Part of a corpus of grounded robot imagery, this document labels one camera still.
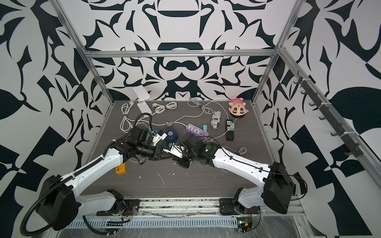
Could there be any white folding desk lamp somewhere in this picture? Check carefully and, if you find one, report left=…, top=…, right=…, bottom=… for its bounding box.
left=133, top=85, right=152, bottom=114

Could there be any yellow power strip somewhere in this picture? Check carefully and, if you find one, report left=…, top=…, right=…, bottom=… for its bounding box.
left=115, top=163, right=127, bottom=176

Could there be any purple power strip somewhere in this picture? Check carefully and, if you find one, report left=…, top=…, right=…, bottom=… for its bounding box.
left=186, top=124, right=209, bottom=137

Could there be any grey wall hook rail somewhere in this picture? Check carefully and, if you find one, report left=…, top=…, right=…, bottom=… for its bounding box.
left=295, top=72, right=364, bottom=158

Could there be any white USB cable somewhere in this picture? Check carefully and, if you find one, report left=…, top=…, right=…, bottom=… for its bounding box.
left=229, top=146, right=248, bottom=156

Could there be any white coiled power cable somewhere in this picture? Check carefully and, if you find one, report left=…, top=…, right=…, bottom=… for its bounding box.
left=119, top=100, right=149, bottom=133
left=151, top=101, right=178, bottom=114

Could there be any green charger adapter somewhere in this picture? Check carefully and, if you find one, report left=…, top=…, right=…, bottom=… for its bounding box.
left=228, top=122, right=235, bottom=131

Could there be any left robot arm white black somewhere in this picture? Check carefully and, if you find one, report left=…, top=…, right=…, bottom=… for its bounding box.
left=20, top=126, right=167, bottom=237

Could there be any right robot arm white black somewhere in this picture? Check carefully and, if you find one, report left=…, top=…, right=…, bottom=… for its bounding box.
left=180, top=139, right=295, bottom=214

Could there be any pink cartoon face toy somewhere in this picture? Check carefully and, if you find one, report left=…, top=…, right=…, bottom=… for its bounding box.
left=229, top=97, right=249, bottom=118

